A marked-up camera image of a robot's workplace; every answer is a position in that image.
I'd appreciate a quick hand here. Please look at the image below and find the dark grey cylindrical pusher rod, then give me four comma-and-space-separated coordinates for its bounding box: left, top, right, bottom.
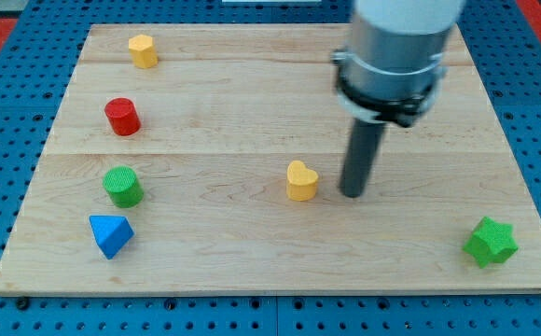
339, 119, 385, 198

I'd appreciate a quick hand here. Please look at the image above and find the yellow heart block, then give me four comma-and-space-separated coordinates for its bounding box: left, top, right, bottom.
286, 161, 319, 202

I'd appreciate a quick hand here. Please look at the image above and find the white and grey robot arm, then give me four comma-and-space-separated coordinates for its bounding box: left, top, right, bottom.
332, 0, 465, 198

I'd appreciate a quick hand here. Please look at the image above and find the green star block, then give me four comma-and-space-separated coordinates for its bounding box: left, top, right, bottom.
462, 217, 519, 269

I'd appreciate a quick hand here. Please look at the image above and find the light wooden board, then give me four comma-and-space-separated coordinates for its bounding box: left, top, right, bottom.
0, 24, 541, 297

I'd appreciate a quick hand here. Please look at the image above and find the red cylinder block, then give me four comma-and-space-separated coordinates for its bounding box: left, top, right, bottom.
104, 97, 141, 136

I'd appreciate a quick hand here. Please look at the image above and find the yellow hexagon block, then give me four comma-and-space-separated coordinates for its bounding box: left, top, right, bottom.
128, 35, 159, 69

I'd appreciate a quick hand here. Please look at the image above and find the green cylinder block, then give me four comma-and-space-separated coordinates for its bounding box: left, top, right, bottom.
103, 166, 144, 208

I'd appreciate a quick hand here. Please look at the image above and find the blue triangle block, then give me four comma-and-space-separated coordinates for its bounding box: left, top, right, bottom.
89, 215, 134, 259

